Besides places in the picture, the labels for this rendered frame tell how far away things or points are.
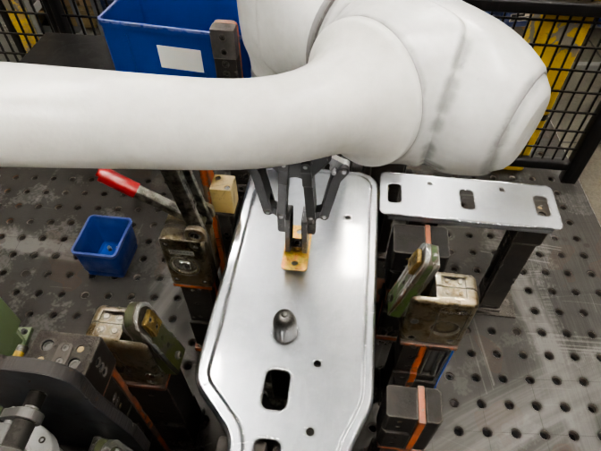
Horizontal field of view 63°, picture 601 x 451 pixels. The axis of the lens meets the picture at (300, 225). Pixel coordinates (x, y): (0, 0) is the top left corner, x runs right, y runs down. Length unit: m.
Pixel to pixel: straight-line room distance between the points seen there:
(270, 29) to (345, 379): 0.42
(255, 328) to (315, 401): 0.13
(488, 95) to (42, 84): 0.25
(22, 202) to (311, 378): 0.96
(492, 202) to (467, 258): 0.33
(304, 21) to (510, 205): 0.56
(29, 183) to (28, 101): 1.15
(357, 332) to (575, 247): 0.74
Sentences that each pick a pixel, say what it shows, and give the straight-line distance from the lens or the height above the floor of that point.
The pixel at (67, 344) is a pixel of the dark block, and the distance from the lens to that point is 0.58.
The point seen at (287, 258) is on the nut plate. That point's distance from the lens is 0.70.
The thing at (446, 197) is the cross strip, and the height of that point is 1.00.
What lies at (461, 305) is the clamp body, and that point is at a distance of 0.67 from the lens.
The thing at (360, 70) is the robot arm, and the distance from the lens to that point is 0.31.
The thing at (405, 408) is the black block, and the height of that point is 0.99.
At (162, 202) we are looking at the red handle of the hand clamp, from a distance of 0.69.
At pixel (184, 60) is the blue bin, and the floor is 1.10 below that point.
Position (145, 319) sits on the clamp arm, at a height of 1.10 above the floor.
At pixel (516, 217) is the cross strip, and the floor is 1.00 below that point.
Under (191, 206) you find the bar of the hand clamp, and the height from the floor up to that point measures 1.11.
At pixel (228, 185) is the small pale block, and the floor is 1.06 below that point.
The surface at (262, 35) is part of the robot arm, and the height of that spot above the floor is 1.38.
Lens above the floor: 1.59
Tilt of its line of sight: 49 degrees down
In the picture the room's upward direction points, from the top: straight up
